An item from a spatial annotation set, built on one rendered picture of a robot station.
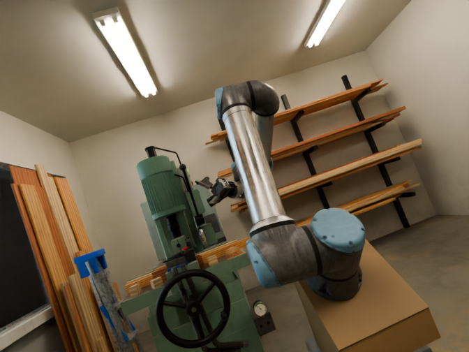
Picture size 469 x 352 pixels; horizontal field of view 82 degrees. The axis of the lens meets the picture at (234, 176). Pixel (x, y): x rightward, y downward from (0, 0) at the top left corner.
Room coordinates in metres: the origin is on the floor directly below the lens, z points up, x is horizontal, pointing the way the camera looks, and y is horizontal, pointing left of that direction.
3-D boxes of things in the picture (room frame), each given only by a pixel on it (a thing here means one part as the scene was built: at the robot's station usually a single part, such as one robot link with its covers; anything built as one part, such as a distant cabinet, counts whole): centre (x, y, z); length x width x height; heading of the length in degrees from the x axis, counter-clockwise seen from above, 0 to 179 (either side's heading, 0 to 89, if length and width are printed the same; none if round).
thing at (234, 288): (1.54, 0.41, 0.76); 0.57 x 0.45 x 0.09; 11
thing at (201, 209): (1.66, 0.28, 1.23); 0.09 x 0.08 x 0.15; 11
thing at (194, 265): (1.23, 0.36, 0.91); 0.15 x 0.14 x 0.09; 101
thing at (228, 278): (1.36, 0.38, 0.82); 0.40 x 0.21 x 0.04; 101
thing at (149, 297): (1.32, 0.38, 0.87); 0.61 x 0.30 x 0.06; 101
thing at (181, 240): (1.44, 0.39, 1.03); 0.14 x 0.07 x 0.09; 11
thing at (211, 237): (1.63, 0.27, 1.02); 0.09 x 0.07 x 0.12; 101
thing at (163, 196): (1.42, 0.39, 1.35); 0.18 x 0.18 x 0.31
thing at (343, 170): (3.61, -1.13, 1.20); 2.71 x 0.56 x 2.40; 96
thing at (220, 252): (1.43, 0.37, 0.92); 0.67 x 0.02 x 0.04; 101
